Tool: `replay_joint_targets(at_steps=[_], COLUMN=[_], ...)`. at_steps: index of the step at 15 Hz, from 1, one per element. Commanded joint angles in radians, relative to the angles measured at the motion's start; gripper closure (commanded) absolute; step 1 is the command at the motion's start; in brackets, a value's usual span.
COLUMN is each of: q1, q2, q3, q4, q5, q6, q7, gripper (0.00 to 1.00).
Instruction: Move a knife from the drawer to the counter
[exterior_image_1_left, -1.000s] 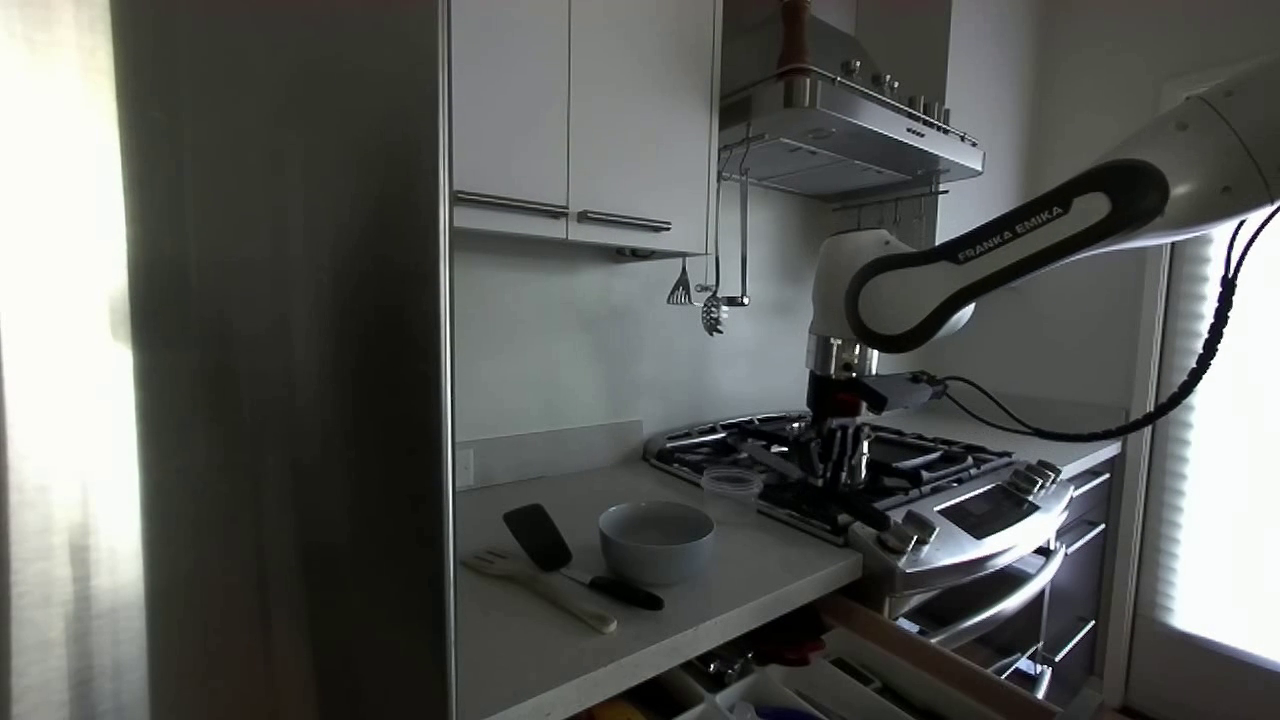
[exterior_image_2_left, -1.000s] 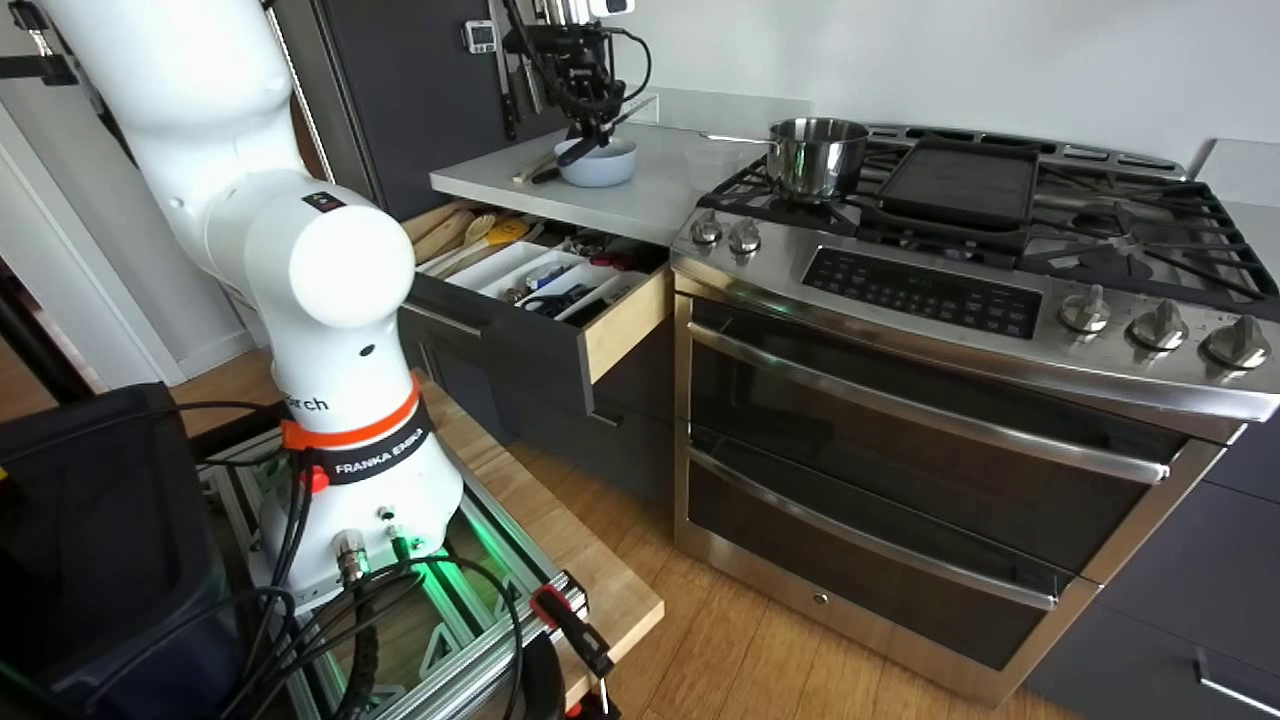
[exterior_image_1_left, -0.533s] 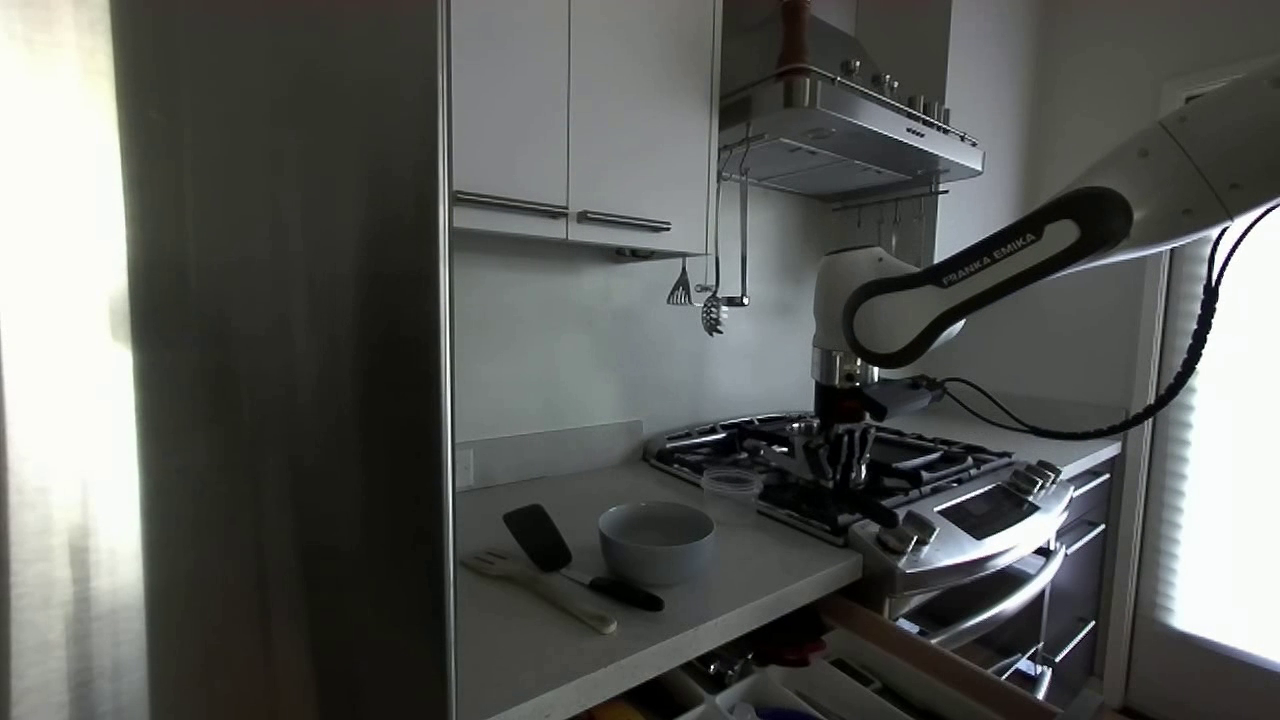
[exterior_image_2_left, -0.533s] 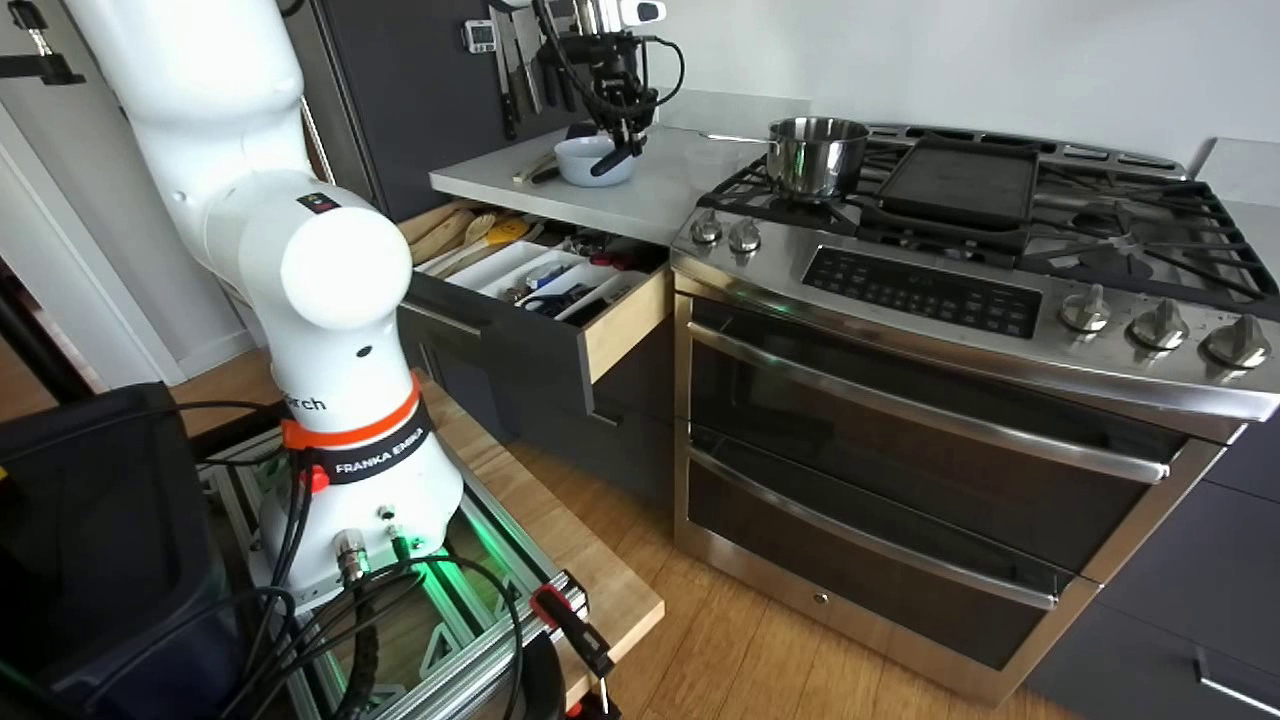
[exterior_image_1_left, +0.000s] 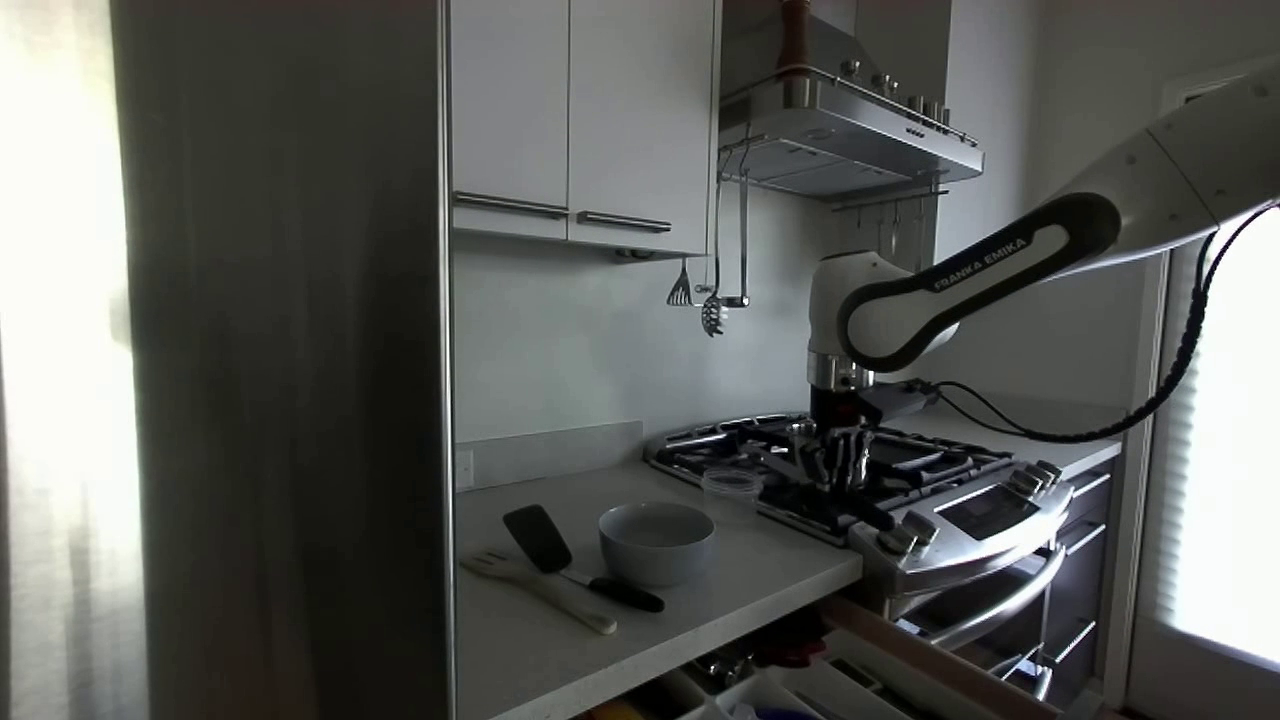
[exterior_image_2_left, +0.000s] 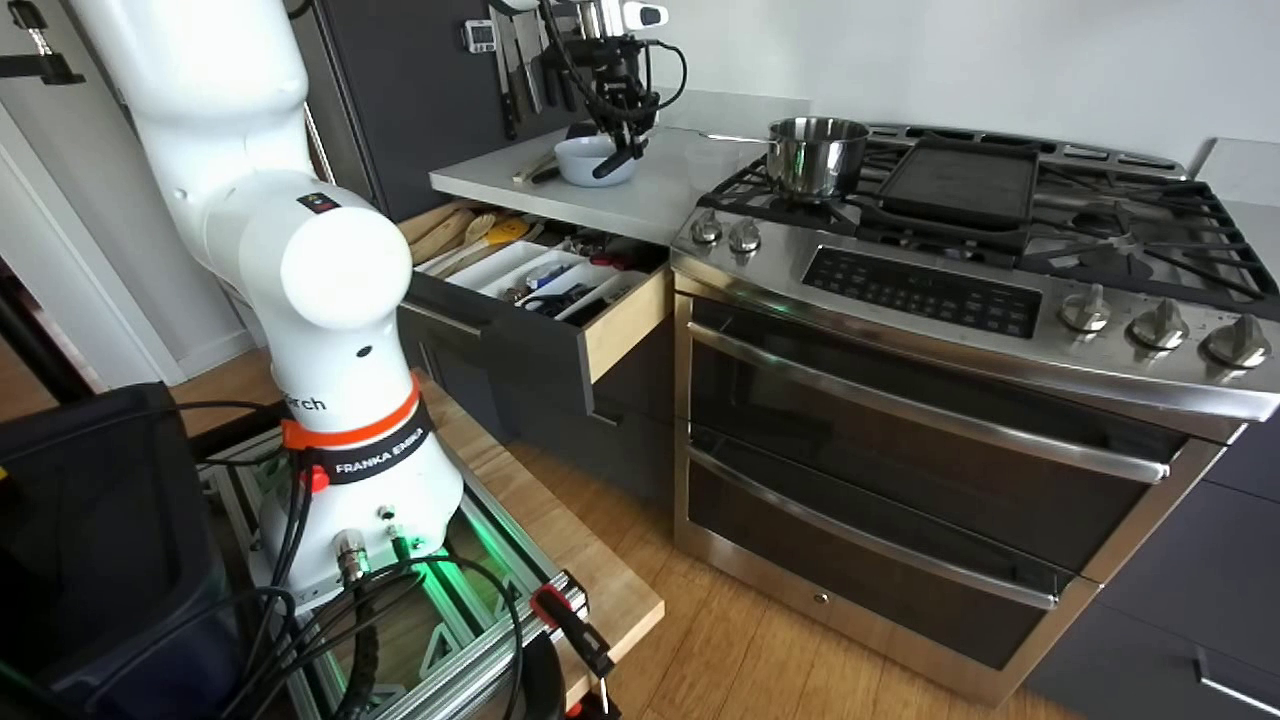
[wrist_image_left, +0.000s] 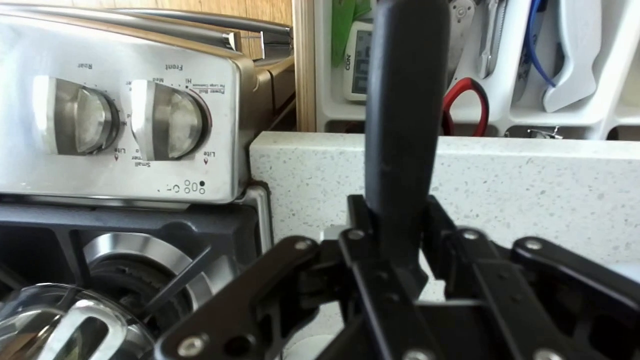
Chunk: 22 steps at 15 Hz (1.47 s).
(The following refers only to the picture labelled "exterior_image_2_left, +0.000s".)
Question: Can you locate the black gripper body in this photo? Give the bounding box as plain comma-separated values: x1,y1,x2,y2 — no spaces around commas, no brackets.
573,32,666,125

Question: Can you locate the open wooden drawer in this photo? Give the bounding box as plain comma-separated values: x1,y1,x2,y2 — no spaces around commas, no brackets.
396,195,678,434

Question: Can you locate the white ceramic bowl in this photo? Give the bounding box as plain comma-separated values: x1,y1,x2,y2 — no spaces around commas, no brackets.
554,128,644,191

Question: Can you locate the white cutlery tray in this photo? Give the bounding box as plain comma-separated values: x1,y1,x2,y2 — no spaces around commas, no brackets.
443,218,644,325

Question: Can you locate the stainless steel pot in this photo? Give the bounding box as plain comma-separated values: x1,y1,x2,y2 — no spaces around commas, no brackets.
765,114,874,204

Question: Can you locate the dark tall refrigerator panel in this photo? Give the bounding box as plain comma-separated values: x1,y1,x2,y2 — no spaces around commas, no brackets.
314,0,517,225

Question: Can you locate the black cast iron griddle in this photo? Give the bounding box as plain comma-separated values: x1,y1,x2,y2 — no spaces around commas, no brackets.
881,138,1045,231

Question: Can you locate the stainless steel gas range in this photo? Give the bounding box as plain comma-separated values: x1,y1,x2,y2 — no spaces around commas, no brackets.
670,119,1280,706

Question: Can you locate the wooden robot platform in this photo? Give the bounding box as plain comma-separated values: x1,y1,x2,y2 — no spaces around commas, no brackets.
177,353,670,697

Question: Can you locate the red and black clamp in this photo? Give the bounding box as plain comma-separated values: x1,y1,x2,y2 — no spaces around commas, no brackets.
532,576,623,720

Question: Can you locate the black storage bin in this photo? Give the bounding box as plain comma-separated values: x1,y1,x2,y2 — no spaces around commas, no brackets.
0,382,256,720

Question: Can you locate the dark lower cabinet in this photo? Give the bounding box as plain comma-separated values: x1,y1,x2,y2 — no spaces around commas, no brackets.
1024,414,1280,720

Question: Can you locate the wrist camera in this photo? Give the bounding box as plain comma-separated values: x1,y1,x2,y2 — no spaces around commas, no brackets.
613,0,671,35

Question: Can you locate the long oven door handle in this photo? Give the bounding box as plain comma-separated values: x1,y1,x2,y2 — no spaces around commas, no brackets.
684,316,1178,487

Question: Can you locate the black base cable bundle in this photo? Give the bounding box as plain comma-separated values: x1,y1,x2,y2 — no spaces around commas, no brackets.
235,457,538,720

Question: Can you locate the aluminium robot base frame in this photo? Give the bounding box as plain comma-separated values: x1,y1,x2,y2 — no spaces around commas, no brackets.
195,426,565,720

